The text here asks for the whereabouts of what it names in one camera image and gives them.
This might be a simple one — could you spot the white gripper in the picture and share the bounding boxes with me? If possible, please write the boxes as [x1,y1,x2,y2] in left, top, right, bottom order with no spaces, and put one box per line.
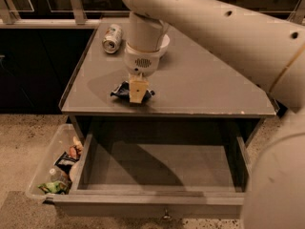
[124,44,160,104]

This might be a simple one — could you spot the blue rxbar blueberry wrapper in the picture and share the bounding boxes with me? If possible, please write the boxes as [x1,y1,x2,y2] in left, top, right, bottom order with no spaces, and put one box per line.
[111,81,155,101]

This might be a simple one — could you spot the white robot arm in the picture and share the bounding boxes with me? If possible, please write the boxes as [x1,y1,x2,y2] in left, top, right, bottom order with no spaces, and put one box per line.
[123,0,305,229]

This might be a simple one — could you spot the grey cabinet with glass top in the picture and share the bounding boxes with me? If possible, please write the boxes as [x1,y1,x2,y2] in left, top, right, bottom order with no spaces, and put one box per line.
[58,16,277,145]

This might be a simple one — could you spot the open grey top drawer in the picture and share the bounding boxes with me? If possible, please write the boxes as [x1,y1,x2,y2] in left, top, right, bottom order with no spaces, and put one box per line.
[54,135,251,220]

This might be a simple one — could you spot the white ceramic bowl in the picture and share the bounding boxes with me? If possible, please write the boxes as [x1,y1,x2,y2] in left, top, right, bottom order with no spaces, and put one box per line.
[158,34,171,57]

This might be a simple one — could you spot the green soda can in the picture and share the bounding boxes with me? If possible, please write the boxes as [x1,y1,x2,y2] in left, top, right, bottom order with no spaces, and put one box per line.
[102,24,123,53]

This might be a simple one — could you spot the red snack packet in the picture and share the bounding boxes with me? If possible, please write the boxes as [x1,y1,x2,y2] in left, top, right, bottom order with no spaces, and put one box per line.
[69,145,80,160]

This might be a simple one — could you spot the clear plastic bin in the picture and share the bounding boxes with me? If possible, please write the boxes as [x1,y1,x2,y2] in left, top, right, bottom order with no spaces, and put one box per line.
[26,124,83,203]

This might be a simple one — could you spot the black snack packet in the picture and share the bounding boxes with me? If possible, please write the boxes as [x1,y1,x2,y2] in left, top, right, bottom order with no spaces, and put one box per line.
[54,152,77,174]

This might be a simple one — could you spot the clear plastic bottle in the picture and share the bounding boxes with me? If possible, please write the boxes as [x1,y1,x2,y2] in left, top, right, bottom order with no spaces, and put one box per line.
[50,168,69,185]

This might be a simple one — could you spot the green snack bag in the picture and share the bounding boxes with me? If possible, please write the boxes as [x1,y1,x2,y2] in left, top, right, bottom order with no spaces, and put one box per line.
[38,181,69,194]

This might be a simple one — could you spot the metal railing frame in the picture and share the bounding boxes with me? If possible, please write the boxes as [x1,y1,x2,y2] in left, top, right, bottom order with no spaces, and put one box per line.
[1,0,305,32]

